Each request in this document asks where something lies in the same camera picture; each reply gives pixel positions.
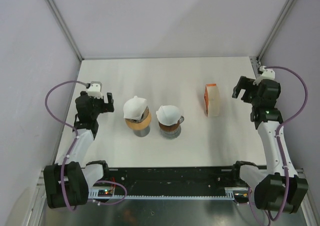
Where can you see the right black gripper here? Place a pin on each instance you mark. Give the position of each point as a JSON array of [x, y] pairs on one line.
[[243, 83]]

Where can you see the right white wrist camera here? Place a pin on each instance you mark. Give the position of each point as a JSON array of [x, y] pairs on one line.
[[264, 74]]

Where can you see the aluminium corner post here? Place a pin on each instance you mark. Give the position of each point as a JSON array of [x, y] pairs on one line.
[[64, 28], [280, 20]]

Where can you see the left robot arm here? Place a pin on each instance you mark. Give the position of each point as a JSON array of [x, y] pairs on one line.
[[67, 182]]

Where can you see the white paper cone filter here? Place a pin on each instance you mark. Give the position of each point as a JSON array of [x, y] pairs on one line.
[[168, 115], [134, 108]]

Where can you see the grey glass carafe with collar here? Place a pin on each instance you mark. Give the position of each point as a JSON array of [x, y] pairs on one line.
[[142, 133]]

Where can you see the white paper coffee filters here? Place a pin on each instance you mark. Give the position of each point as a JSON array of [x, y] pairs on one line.
[[214, 101]]

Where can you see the right aluminium corner post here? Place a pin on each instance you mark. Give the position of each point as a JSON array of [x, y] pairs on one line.
[[280, 20]]

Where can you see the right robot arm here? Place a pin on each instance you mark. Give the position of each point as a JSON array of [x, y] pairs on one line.
[[280, 189]]

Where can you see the clear ribbed glass server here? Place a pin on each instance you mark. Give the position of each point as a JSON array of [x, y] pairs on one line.
[[171, 134]]

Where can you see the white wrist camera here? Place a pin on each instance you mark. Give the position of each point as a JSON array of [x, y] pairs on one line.
[[94, 89], [264, 74]]

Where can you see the left aluminium corner post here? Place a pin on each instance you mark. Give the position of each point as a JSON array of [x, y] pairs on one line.
[[64, 28]]

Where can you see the orange coffee filter holder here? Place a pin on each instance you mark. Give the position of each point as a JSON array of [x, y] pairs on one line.
[[206, 98]]

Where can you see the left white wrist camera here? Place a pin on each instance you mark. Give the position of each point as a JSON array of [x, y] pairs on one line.
[[94, 89]]

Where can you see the white slotted cable duct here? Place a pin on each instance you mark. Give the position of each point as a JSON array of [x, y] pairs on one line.
[[94, 195]]

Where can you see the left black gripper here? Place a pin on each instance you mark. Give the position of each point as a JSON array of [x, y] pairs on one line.
[[106, 107]]

